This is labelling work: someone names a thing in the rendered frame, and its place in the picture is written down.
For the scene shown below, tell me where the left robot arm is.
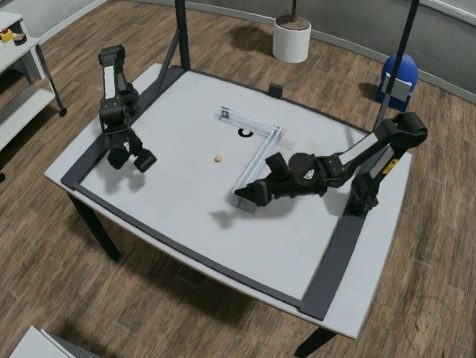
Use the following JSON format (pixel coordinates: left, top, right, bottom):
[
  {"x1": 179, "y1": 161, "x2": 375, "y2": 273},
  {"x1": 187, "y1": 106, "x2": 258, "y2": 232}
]
[{"x1": 265, "y1": 112, "x2": 428, "y2": 219}]

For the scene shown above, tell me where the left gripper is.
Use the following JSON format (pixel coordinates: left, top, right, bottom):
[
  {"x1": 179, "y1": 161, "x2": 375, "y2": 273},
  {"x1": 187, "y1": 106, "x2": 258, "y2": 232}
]
[{"x1": 234, "y1": 172, "x2": 299, "y2": 207}]

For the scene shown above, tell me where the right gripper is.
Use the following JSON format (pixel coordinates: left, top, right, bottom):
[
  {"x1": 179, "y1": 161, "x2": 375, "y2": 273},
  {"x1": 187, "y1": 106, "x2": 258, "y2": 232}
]
[{"x1": 129, "y1": 126, "x2": 158, "y2": 173}]

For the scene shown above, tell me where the black metal camera frame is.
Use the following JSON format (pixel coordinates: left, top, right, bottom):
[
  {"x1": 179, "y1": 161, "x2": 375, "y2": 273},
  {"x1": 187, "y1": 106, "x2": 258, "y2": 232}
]
[{"x1": 151, "y1": 0, "x2": 420, "y2": 173}]

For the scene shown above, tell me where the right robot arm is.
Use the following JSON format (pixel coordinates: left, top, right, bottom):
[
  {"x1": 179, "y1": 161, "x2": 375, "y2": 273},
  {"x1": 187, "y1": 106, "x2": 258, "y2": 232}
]
[{"x1": 98, "y1": 44, "x2": 141, "y2": 170}]

